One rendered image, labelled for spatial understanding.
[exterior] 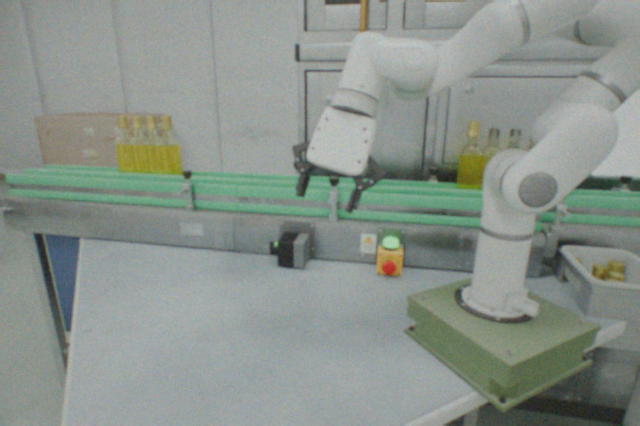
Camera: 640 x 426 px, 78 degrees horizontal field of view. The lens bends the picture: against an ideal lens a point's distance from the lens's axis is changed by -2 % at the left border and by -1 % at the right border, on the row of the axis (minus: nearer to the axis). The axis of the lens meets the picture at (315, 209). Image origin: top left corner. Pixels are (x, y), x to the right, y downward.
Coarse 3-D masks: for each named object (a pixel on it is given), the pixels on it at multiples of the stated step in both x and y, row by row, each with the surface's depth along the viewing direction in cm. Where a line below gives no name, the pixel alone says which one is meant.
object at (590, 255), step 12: (564, 252) 107; (576, 252) 110; (588, 252) 109; (600, 252) 108; (612, 252) 108; (624, 252) 107; (576, 264) 99; (588, 264) 110; (636, 264) 102; (588, 276) 93; (636, 276) 101; (624, 288) 90; (636, 288) 89
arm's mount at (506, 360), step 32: (448, 288) 88; (416, 320) 84; (448, 320) 76; (480, 320) 76; (512, 320) 75; (544, 320) 76; (576, 320) 76; (448, 352) 76; (480, 352) 69; (512, 352) 67; (544, 352) 67; (576, 352) 74; (480, 384) 70; (512, 384) 66; (544, 384) 71
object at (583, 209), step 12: (36, 168) 149; (252, 180) 132; (264, 180) 131; (276, 180) 131; (576, 204) 114; (588, 204) 113; (600, 204) 112; (612, 204) 112; (624, 204) 111; (636, 204) 111; (552, 216) 116; (564, 216) 115; (576, 216) 115; (588, 216) 114; (600, 216) 113; (612, 216) 113; (624, 216) 112; (636, 216) 112
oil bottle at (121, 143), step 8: (120, 120) 138; (120, 128) 139; (120, 136) 140; (128, 136) 141; (120, 144) 140; (128, 144) 140; (120, 152) 141; (128, 152) 140; (120, 160) 142; (128, 160) 141; (120, 168) 143; (128, 168) 142
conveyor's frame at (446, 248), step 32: (32, 224) 142; (64, 224) 139; (96, 224) 136; (128, 224) 134; (160, 224) 131; (192, 224) 129; (224, 224) 126; (256, 224) 124; (320, 224) 120; (352, 224) 117; (384, 224) 116; (320, 256) 123; (352, 256) 120; (416, 256) 116; (448, 256) 114
